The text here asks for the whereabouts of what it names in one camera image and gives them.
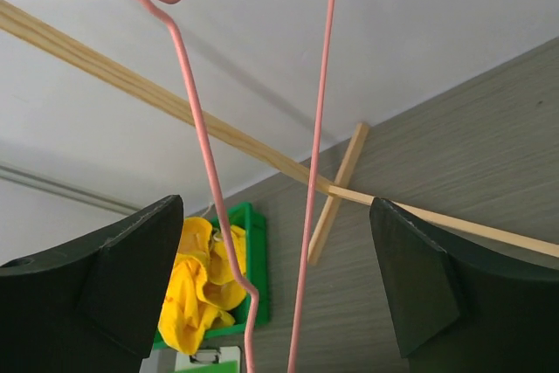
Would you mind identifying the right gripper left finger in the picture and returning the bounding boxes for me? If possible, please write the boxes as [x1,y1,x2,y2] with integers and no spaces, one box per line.
[1,195,183,372]

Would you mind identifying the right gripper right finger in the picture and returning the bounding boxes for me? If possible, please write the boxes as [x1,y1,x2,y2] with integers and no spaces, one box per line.
[369,198,558,372]

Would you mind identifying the yellow shorts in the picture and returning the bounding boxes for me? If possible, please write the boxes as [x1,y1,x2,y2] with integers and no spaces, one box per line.
[158,217,247,356]

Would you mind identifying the pink wire hanger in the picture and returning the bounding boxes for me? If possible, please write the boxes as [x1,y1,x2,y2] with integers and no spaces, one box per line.
[137,0,335,372]

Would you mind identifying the wooden clothes rack frame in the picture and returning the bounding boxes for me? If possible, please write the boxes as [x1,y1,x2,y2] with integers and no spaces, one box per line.
[1,0,558,258]

